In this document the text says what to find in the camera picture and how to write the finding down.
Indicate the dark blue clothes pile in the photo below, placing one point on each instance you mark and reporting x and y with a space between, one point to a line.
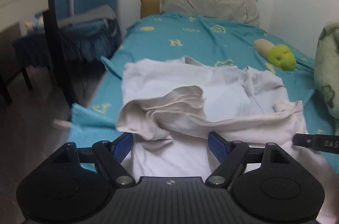
91 35

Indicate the teal patterned bed sheet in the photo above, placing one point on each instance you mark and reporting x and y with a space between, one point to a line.
211 42

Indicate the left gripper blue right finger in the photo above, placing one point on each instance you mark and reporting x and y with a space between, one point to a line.
219 147

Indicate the green yellow plush toy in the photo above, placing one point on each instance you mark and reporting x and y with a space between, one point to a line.
278 55

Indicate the green patterned fluffy blanket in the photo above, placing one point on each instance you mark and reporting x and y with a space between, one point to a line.
326 69

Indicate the white cloth garment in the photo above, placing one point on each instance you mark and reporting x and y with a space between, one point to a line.
171 107

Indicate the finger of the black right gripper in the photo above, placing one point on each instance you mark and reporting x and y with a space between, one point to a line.
323 143

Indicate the wooden bed headboard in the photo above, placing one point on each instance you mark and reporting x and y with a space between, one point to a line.
149 7

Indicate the grey beige pillow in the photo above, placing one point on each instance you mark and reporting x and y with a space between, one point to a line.
243 11

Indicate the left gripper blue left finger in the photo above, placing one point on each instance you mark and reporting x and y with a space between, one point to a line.
121 146

